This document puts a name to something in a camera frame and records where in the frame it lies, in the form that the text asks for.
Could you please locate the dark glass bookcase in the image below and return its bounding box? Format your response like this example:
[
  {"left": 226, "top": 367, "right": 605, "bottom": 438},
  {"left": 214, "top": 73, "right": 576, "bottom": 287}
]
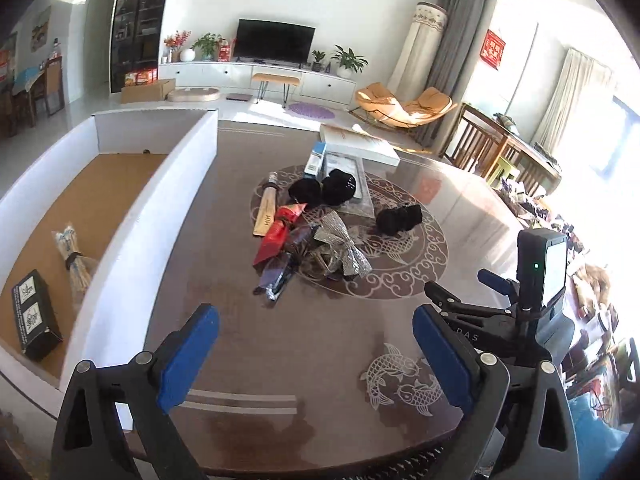
[{"left": 107, "top": 0, "right": 176, "bottom": 93}]

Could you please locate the black television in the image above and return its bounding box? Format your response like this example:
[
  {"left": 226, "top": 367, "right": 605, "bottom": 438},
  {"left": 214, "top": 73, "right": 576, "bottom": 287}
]
[{"left": 235, "top": 19, "right": 317, "bottom": 64}]

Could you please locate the plain black scrunchie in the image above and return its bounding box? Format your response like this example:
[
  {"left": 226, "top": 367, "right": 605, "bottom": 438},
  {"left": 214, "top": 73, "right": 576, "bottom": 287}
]
[{"left": 289, "top": 178, "right": 326, "bottom": 207}]

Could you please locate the wooden stool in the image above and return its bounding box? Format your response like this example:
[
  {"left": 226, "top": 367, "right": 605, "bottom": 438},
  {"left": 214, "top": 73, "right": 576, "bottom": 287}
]
[{"left": 251, "top": 73, "right": 301, "bottom": 109}]

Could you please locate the purple packet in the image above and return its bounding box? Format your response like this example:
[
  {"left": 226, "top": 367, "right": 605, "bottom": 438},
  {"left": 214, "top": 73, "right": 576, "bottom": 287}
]
[{"left": 252, "top": 225, "right": 321, "bottom": 303}]

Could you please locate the covered floor air conditioner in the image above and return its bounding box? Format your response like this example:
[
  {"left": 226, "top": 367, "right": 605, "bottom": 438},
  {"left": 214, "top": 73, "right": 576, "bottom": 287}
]
[{"left": 387, "top": 2, "right": 449, "bottom": 101}]

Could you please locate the flat white box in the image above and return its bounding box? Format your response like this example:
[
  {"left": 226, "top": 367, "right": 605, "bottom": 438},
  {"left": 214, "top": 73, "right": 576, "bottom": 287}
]
[{"left": 319, "top": 124, "right": 401, "bottom": 167}]

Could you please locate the gold cream tube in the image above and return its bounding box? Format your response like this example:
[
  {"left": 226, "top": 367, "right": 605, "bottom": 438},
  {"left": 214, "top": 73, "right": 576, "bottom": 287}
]
[{"left": 251, "top": 172, "right": 281, "bottom": 237}]

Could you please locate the small black printed box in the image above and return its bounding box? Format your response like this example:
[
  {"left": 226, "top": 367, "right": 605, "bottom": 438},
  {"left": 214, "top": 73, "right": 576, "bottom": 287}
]
[{"left": 11, "top": 269, "right": 64, "bottom": 361}]

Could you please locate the bushy green potted plant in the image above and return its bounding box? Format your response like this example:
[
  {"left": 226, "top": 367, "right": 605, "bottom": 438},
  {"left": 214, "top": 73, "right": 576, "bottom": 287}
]
[{"left": 191, "top": 33, "right": 224, "bottom": 62}]

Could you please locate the orange rocking chair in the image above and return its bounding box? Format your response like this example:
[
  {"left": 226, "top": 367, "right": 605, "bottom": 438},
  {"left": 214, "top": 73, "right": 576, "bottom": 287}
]
[{"left": 348, "top": 83, "right": 458, "bottom": 131}]

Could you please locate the framed wall picture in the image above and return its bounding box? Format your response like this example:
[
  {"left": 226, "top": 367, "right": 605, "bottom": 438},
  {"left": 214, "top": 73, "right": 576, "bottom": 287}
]
[{"left": 31, "top": 7, "right": 52, "bottom": 52}]

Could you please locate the wooden side table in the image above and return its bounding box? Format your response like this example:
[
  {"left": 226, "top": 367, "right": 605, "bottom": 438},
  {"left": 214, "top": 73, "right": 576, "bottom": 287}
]
[{"left": 462, "top": 102, "right": 563, "bottom": 196}]

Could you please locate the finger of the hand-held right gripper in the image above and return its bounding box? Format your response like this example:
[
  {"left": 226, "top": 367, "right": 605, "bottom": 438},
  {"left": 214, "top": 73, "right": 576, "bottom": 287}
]
[
  {"left": 424, "top": 281, "right": 463, "bottom": 314},
  {"left": 477, "top": 268, "right": 521, "bottom": 307}
]

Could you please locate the clear plastic bag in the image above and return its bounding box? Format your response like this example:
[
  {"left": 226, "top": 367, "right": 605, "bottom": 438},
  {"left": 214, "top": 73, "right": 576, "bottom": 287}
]
[{"left": 322, "top": 152, "right": 376, "bottom": 219}]

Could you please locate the white storage box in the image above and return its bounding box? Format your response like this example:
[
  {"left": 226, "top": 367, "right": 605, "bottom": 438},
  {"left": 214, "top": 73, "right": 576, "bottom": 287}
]
[{"left": 0, "top": 110, "right": 219, "bottom": 392}]

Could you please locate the grey curtain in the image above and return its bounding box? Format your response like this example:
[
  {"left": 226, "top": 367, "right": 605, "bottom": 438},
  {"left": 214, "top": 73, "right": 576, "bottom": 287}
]
[{"left": 410, "top": 0, "right": 488, "bottom": 146}]

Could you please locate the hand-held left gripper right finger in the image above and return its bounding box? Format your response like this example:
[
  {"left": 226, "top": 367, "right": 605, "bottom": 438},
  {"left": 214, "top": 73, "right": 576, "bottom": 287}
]
[{"left": 412, "top": 304, "right": 581, "bottom": 480}]

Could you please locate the blue and white carton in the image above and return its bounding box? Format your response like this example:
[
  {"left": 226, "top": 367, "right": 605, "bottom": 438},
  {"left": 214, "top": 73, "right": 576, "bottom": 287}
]
[{"left": 305, "top": 141, "right": 328, "bottom": 179}]

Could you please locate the red flower bouquet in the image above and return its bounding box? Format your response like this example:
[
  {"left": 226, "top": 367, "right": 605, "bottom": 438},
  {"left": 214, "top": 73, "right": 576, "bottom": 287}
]
[{"left": 163, "top": 30, "right": 192, "bottom": 63}]

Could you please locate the cardboard box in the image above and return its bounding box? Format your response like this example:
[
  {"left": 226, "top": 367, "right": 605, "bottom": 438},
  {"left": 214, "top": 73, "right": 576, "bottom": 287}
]
[{"left": 120, "top": 78, "right": 177, "bottom": 105}]

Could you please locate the purple round mat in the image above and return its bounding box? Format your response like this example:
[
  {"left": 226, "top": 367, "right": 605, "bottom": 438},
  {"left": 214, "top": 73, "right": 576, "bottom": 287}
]
[{"left": 287, "top": 102, "right": 333, "bottom": 120}]

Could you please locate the red wall hanging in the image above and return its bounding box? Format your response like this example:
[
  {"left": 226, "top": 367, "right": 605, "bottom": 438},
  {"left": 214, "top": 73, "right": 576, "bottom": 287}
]
[{"left": 479, "top": 29, "right": 505, "bottom": 68}]

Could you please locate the white curtain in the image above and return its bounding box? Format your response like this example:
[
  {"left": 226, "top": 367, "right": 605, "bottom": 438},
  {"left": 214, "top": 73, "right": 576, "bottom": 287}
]
[{"left": 532, "top": 47, "right": 616, "bottom": 156}]

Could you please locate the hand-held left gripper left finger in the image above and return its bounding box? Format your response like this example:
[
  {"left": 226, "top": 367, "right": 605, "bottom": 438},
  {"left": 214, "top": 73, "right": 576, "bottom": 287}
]
[{"left": 50, "top": 303, "right": 221, "bottom": 480}]

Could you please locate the wooden slatted chair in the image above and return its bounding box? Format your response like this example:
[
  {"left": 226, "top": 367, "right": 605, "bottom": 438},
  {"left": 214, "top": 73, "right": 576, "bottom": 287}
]
[{"left": 441, "top": 102, "right": 521, "bottom": 176}]

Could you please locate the red packet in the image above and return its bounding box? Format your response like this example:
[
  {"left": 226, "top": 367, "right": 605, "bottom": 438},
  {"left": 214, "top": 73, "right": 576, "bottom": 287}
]
[{"left": 252, "top": 202, "right": 308, "bottom": 267}]

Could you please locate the beige floor cushion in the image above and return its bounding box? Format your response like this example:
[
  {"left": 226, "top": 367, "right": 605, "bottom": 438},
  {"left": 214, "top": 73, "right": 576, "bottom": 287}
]
[{"left": 167, "top": 87, "right": 221, "bottom": 103}]

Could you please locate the tied bundle of sticks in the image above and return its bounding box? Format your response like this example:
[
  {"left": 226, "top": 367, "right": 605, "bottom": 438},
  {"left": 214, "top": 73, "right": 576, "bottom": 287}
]
[{"left": 51, "top": 220, "right": 101, "bottom": 318}]

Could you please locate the white television cabinet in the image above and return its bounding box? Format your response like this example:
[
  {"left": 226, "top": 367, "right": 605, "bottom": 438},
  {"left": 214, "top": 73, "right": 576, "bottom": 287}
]
[{"left": 158, "top": 60, "right": 358, "bottom": 107}]

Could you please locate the large leafy potted plant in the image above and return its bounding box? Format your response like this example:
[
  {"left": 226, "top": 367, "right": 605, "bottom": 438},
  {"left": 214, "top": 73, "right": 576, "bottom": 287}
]
[{"left": 331, "top": 45, "right": 369, "bottom": 79}]

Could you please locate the black velvet scrunchie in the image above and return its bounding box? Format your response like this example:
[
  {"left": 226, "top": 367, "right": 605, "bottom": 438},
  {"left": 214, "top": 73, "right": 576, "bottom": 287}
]
[{"left": 376, "top": 203, "right": 423, "bottom": 233}]

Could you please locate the silver glitter bow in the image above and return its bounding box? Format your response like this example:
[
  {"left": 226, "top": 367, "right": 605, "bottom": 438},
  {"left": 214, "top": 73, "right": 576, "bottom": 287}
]
[{"left": 312, "top": 210, "right": 373, "bottom": 281}]

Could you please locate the beaded black scrunchie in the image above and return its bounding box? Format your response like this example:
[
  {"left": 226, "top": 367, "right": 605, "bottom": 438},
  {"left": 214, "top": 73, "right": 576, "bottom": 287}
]
[{"left": 321, "top": 169, "right": 358, "bottom": 206}]

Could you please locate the green stool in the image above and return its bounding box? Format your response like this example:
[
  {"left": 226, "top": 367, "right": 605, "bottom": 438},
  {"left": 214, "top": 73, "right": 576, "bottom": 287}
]
[{"left": 487, "top": 156, "right": 521, "bottom": 188}]

